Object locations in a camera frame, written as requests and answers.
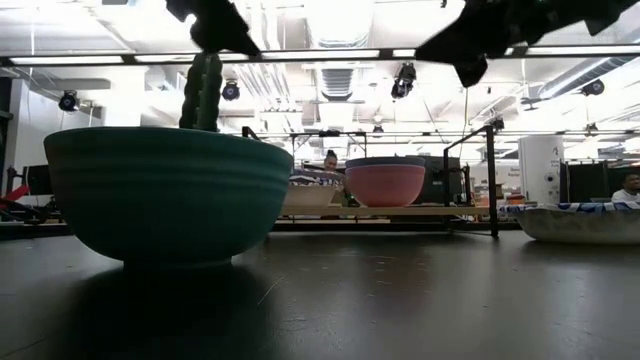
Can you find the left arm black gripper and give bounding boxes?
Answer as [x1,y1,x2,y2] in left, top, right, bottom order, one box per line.
[164,0,261,57]

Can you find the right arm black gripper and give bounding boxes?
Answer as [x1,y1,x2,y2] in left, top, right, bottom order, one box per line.
[414,0,640,89]

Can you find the pink plastic bowl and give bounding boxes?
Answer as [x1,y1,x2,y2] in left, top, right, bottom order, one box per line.
[344,164,427,209]

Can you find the green ribbed plastic bowl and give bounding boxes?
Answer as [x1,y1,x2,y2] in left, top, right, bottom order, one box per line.
[43,125,295,266]

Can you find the green cactus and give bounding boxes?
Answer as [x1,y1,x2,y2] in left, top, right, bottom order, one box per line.
[178,52,224,133]

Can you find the black overhead rig bar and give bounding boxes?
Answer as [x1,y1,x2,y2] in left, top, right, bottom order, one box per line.
[0,44,640,67]

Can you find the black box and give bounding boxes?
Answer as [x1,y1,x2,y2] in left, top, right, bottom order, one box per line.
[414,155,464,205]

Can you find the white column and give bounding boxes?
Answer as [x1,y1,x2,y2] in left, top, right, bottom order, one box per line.
[518,134,565,205]

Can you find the person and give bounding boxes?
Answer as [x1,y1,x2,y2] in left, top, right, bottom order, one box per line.
[322,148,342,174]
[610,172,640,204]

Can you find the black partition panel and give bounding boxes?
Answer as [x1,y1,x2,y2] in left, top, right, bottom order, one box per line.
[559,159,640,204]

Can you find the black computer monitor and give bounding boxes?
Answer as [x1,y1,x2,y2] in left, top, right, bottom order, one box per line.
[24,164,54,196]

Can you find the red object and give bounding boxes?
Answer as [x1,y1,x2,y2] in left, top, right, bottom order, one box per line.
[0,184,30,209]

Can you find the black hanging camera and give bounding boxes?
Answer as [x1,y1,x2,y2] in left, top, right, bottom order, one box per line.
[390,61,418,100]

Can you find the black metal shelf frame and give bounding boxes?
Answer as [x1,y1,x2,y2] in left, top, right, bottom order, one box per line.
[241,124,501,239]

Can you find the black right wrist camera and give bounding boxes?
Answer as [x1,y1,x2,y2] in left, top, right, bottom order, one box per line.
[584,4,626,37]

